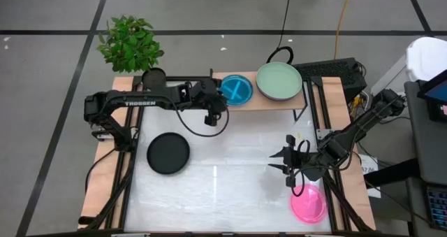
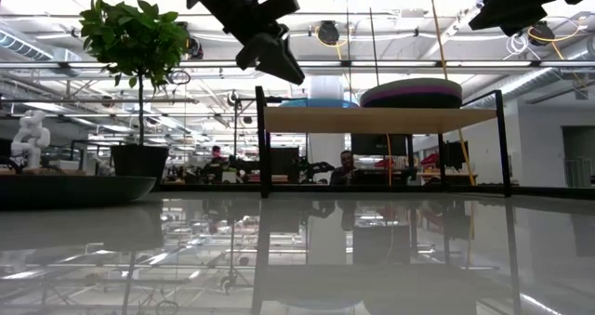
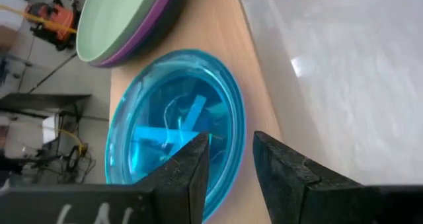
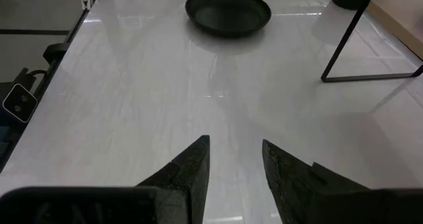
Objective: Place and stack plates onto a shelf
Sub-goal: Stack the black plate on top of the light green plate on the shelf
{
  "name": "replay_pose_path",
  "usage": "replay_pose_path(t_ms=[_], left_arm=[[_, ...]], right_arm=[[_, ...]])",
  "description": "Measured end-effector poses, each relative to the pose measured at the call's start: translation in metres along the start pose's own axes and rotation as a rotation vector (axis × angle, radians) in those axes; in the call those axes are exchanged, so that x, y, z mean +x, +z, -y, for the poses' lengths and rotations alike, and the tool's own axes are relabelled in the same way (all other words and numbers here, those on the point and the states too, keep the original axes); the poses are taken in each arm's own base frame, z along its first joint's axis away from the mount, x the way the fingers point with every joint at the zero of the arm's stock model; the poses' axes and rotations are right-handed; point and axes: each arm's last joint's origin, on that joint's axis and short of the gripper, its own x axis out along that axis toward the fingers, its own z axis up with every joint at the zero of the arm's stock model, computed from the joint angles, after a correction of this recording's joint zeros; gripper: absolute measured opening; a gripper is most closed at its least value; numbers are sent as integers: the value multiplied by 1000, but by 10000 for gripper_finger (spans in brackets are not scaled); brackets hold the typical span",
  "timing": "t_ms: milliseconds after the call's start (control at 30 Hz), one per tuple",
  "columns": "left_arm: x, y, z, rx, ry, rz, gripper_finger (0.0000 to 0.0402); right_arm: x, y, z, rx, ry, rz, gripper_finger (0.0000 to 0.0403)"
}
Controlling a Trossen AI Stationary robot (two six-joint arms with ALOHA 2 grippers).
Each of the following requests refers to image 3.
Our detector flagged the wooden shelf with black frame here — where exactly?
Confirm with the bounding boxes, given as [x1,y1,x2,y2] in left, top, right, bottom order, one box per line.
[108,0,282,224]

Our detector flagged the transparent blue plate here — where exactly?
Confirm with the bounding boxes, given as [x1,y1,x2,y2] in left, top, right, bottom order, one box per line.
[104,48,247,223]
[105,50,244,218]

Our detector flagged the purple plate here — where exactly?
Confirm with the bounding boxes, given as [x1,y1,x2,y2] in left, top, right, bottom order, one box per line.
[88,0,179,69]

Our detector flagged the orange and black machine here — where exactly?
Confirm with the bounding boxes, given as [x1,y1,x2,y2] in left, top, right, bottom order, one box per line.
[25,0,76,50]

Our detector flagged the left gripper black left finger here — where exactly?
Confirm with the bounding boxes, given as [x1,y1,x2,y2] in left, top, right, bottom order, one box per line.
[135,133,211,224]

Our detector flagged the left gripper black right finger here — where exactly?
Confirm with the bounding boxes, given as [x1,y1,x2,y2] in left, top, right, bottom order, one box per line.
[252,130,364,224]

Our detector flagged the yellow hanging cable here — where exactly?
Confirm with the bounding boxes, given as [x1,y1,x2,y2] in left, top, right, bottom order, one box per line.
[0,4,77,34]

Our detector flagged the sage green plate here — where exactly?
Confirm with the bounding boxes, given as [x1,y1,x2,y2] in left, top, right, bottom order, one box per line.
[75,0,163,65]

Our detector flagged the dark navy plate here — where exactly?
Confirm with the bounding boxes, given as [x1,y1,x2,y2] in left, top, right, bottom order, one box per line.
[112,0,188,68]

